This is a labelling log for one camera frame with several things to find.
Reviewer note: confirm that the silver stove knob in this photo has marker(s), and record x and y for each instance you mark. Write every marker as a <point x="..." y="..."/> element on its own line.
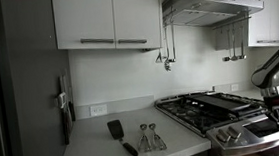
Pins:
<point x="223" y="136"/>
<point x="234" y="132"/>

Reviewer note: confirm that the hanging small metal ladle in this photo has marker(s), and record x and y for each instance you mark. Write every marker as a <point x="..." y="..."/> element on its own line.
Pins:
<point x="242" y="56"/>
<point x="234" y="57"/>
<point x="226" y="58"/>

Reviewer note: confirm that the white wall-mounted gadget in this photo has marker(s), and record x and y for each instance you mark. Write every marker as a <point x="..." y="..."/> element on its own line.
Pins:
<point x="62" y="100"/>

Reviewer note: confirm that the hanging metal whisk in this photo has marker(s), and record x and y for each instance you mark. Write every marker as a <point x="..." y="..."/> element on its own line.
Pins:
<point x="167" y="64"/>

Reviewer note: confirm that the metal utensil rail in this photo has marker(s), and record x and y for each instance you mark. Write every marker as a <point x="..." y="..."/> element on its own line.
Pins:
<point x="230" y="22"/>

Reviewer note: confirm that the black stove control panel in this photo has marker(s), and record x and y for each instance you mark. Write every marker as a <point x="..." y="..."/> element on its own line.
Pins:
<point x="260" y="128"/>

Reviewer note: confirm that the dark grey tall panel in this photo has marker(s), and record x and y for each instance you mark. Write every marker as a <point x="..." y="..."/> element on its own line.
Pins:
<point x="36" y="86"/>

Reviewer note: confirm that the narrow white cabinet door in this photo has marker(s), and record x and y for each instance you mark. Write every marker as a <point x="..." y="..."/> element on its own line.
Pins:
<point x="137" y="16"/>

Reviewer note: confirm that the stainless steel range hood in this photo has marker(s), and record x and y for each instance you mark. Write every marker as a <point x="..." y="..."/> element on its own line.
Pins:
<point x="207" y="4"/>

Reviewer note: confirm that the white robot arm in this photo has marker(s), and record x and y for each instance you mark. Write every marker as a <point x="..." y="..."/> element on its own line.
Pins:
<point x="272" y="67"/>

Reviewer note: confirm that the stainless steel gas stove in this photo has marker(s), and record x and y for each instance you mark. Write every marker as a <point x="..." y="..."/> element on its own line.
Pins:
<point x="230" y="124"/>

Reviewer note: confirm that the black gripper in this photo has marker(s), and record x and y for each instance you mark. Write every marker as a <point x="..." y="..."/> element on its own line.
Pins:
<point x="276" y="102"/>

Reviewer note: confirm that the hanging metal turner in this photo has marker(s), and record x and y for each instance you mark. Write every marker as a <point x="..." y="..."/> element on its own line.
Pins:
<point x="159" y="57"/>

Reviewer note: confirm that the black spatula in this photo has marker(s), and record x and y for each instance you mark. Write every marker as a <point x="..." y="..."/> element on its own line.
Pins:
<point x="117" y="131"/>

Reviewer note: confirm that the black cast iron griddle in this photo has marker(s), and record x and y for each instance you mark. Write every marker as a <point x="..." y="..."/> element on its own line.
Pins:
<point x="220" y="102"/>

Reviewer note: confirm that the small white wall outlet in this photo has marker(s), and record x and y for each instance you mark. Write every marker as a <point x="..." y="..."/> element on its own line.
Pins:
<point x="235" y="87"/>

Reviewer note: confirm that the wide white cabinet door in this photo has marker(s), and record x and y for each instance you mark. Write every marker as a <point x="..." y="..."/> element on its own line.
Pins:
<point x="83" y="19"/>

